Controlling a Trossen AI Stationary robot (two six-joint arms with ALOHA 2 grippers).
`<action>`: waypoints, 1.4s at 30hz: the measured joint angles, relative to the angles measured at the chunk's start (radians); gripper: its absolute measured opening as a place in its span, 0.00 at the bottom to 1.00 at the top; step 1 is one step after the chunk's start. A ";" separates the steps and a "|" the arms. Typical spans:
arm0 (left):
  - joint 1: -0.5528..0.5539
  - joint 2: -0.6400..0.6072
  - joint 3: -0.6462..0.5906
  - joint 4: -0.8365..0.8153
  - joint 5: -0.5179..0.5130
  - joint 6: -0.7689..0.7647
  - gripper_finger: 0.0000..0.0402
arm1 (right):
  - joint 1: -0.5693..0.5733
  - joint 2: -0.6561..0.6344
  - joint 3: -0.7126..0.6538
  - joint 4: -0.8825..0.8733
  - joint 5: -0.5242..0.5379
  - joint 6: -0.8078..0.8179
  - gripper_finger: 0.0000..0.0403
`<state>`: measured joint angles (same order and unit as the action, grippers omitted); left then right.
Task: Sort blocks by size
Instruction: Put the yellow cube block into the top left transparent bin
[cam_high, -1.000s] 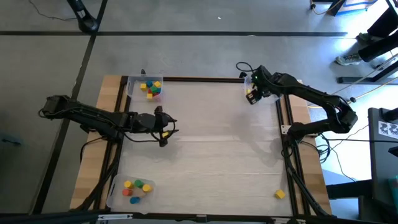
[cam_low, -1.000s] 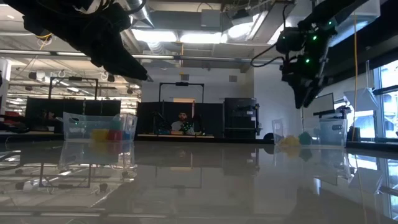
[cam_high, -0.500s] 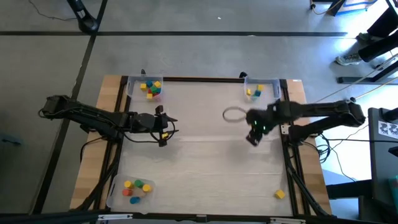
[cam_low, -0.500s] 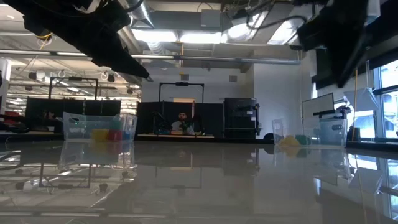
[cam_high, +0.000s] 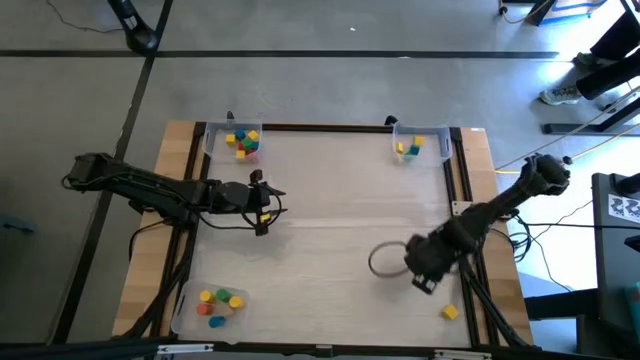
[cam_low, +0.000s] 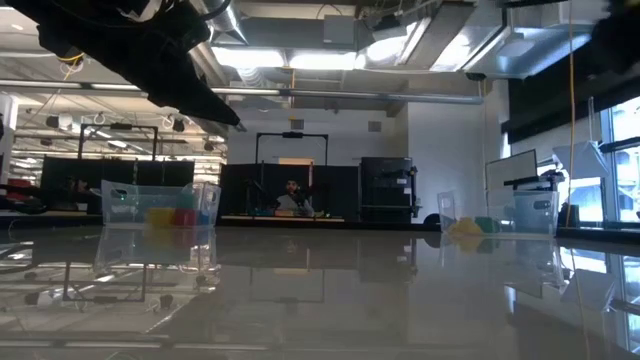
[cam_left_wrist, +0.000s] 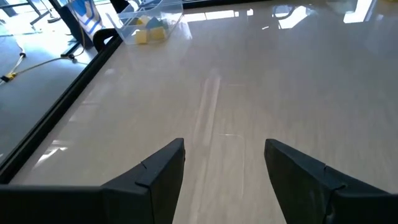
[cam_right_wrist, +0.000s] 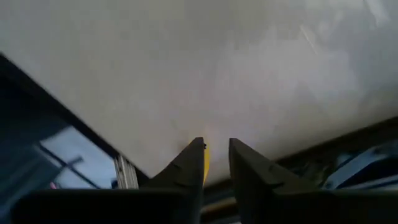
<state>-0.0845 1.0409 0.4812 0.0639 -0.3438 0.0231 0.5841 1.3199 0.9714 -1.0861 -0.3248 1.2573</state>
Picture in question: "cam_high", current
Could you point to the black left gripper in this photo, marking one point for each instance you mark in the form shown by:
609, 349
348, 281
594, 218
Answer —
237, 197

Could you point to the clear plastic bin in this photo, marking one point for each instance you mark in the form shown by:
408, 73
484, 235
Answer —
435, 150
190, 330
215, 150

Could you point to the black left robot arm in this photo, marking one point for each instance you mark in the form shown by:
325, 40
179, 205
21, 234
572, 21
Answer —
150, 187

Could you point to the pale yellow wooden block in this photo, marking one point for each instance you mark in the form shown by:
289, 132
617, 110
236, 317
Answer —
240, 154

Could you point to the white black sticker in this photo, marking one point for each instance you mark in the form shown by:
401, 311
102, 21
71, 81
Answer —
625, 207

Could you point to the yellow wooden cylinder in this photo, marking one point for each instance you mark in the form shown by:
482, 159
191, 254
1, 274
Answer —
206, 296
236, 302

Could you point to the white mounting plate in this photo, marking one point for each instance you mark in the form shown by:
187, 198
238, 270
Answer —
460, 207

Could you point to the blue box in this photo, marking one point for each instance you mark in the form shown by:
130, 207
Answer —
565, 12

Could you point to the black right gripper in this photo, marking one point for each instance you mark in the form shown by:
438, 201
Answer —
430, 255

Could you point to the small yellow wooden block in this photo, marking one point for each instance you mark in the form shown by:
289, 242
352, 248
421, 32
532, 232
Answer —
265, 217
400, 147
419, 141
450, 312

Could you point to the small teal wooden block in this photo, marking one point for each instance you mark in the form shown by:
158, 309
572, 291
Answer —
414, 150

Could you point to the teal object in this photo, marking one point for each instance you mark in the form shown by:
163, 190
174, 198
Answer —
634, 302

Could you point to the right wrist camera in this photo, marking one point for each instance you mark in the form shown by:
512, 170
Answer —
425, 285

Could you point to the black aluminium frame rail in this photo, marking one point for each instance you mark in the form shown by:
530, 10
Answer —
198, 137
456, 139
325, 127
100, 350

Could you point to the person's leg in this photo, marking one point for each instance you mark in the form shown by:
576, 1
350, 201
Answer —
610, 77
620, 40

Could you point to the teal wooden cube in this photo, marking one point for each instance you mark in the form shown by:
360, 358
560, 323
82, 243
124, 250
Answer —
240, 134

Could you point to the red wooden cylinder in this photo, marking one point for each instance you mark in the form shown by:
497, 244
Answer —
203, 309

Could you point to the silver rail bracket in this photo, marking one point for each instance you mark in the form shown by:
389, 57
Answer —
185, 348
460, 355

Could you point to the blue wooden cylinder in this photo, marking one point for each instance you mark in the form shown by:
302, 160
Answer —
216, 321

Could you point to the black equipment case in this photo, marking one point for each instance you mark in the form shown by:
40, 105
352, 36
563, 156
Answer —
612, 260

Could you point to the black clamp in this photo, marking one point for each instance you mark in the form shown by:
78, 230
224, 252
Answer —
230, 116
391, 120

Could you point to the green wooden cube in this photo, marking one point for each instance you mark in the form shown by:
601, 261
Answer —
247, 143

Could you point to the black camera stand base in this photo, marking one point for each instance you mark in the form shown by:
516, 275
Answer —
137, 35

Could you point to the black table leg base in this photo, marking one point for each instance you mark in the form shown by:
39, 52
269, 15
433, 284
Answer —
590, 129

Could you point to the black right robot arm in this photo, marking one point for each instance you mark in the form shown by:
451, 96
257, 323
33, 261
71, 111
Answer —
500, 205

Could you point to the large yellow wooden cube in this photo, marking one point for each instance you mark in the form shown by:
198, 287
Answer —
230, 139

